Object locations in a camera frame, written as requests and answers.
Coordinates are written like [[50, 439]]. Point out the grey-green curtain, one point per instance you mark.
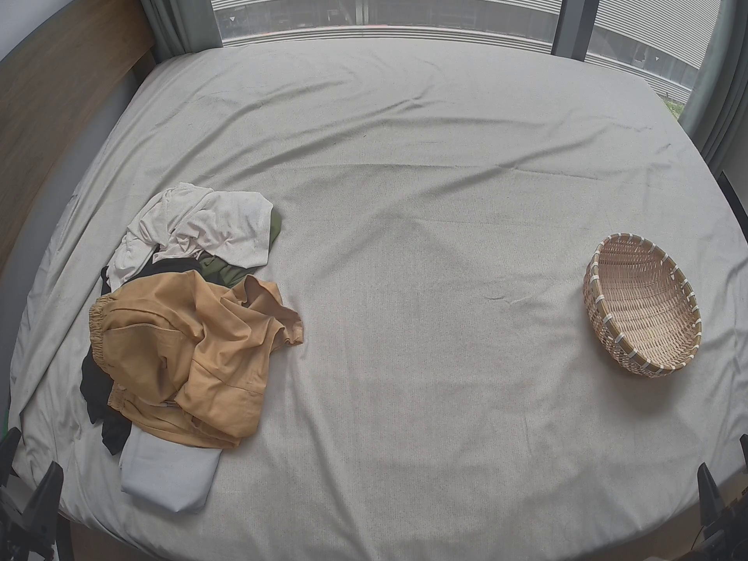
[[722, 91], [175, 9]]

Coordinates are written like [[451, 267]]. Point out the tan shorts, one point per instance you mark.
[[204, 342]]

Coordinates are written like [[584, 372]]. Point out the olive green garment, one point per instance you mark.
[[225, 272]]

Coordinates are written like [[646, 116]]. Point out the pale grey garment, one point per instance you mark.
[[166, 471]]

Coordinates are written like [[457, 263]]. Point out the window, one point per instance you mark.
[[397, 3]]

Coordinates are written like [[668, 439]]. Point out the bed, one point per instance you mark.
[[421, 208]]

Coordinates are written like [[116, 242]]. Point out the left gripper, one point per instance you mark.
[[20, 538]]

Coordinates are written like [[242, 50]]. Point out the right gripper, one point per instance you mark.
[[727, 538]]

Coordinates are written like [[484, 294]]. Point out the white garment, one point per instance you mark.
[[228, 225]]

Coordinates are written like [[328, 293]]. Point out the round woven basket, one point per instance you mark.
[[643, 307]]

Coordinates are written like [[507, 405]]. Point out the black garment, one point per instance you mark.
[[93, 386]]

